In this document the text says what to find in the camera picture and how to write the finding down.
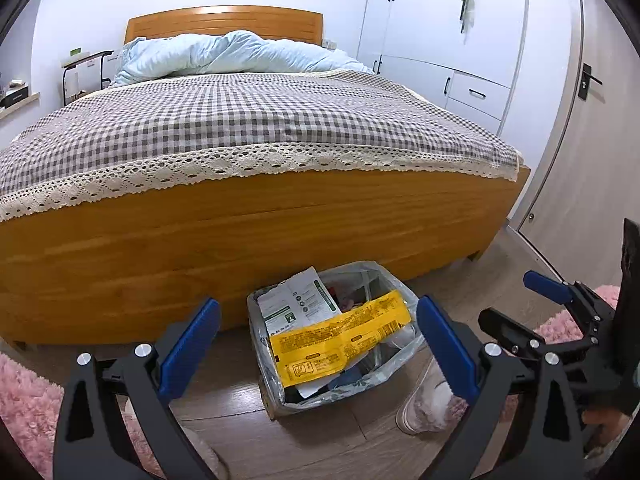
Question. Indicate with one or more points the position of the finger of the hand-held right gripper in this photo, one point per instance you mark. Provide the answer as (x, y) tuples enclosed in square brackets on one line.
[(505, 322), (545, 284)]

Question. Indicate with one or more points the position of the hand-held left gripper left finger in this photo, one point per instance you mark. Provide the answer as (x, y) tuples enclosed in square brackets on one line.
[(190, 350)]

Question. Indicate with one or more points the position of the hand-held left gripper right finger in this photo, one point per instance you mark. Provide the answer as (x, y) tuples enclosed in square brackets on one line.
[(447, 350)]

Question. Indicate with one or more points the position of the bin with plastic liner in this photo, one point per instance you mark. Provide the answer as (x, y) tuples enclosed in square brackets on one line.
[(395, 360)]

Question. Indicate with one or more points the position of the yellow snack packet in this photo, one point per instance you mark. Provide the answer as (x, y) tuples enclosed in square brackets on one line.
[(340, 340)]

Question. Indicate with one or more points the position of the white green printed pouch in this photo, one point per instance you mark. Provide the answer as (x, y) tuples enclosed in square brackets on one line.
[(295, 305)]

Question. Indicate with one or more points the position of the person's right hand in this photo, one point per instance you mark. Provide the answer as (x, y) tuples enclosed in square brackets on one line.
[(602, 420)]

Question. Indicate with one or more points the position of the pink fluffy rug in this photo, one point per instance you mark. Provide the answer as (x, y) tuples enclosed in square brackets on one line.
[(560, 322), (30, 400)]

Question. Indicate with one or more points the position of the person's pale shoe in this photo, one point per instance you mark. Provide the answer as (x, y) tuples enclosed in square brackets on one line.
[(425, 405)]

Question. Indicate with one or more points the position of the wooden bed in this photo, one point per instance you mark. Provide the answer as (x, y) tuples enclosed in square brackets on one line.
[(250, 240)]

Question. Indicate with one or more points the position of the pale wooden door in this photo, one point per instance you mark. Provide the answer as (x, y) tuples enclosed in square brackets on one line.
[(575, 160)]

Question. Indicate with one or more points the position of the white wardrobe drawer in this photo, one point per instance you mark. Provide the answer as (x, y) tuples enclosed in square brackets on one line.
[(475, 117), (477, 94)]

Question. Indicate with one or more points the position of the pale hanging pouch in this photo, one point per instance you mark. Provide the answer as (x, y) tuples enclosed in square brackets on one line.
[(469, 10)]

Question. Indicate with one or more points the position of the light blue duvet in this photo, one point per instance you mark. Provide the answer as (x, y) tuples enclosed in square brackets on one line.
[(225, 55)]

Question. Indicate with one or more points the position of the white wardrobe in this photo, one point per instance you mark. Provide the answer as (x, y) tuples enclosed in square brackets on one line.
[(425, 10)]

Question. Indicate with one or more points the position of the black flat box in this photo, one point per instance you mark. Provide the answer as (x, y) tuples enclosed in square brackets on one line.
[(14, 97)]

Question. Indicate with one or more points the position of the black frame bedside table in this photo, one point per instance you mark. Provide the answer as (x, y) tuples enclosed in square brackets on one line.
[(87, 56)]

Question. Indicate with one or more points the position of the white wall socket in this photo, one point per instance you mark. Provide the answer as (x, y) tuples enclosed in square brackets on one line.
[(329, 44)]

